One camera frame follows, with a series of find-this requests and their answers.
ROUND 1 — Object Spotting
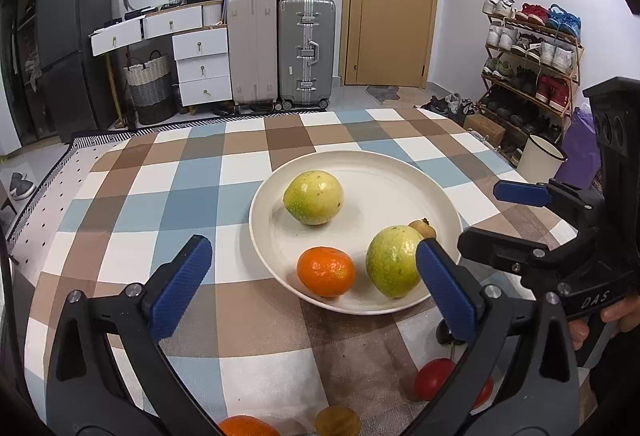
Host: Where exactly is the white drawer cabinet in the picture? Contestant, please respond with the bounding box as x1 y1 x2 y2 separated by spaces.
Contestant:
90 0 232 106

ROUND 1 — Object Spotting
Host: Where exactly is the white bucket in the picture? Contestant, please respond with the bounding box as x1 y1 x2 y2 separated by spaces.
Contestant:
516 135 567 183

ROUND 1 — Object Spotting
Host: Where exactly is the orange mandarin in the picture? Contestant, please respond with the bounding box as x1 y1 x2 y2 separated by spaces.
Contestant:
296 246 356 298
218 416 280 436

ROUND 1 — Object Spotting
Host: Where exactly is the green striped guava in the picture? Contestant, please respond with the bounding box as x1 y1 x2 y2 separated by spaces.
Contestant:
283 170 345 226

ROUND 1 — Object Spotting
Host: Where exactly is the large yellow-green guava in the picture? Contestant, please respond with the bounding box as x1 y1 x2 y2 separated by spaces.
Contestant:
366 225 423 298

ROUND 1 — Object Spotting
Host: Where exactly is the silver suitcase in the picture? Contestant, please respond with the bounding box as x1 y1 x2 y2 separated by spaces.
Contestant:
278 0 335 111

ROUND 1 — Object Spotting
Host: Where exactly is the person's right hand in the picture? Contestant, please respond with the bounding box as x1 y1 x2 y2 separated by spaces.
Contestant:
567 297 640 351

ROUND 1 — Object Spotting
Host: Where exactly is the beige suitcase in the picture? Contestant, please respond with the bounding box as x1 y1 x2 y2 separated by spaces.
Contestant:
227 0 279 105

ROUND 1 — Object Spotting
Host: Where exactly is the dark red cherry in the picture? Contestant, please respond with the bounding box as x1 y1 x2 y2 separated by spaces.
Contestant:
436 320 465 346

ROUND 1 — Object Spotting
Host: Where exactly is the black refrigerator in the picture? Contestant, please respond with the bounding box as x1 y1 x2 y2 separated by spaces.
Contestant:
36 0 117 143

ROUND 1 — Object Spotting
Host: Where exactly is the woven laundry basket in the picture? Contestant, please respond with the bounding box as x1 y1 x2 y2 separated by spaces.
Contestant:
124 50 178 126

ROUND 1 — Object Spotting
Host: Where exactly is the wooden shoe rack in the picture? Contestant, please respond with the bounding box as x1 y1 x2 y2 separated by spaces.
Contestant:
477 14 584 149

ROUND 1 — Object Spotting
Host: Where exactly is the checkered tablecloth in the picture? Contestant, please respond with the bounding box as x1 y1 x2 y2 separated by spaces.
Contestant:
13 108 574 435

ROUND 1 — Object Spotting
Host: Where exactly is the brown longan front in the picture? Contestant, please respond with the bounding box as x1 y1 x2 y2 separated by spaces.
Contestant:
314 406 361 436

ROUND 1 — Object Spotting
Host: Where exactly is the cream round plate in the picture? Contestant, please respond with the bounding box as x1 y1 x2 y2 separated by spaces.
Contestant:
248 151 463 315

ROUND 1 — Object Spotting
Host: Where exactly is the wooden door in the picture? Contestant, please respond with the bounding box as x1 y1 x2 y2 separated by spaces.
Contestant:
338 0 442 89

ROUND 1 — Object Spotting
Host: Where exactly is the purple bag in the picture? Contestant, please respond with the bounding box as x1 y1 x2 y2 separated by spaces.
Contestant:
555 102 601 189

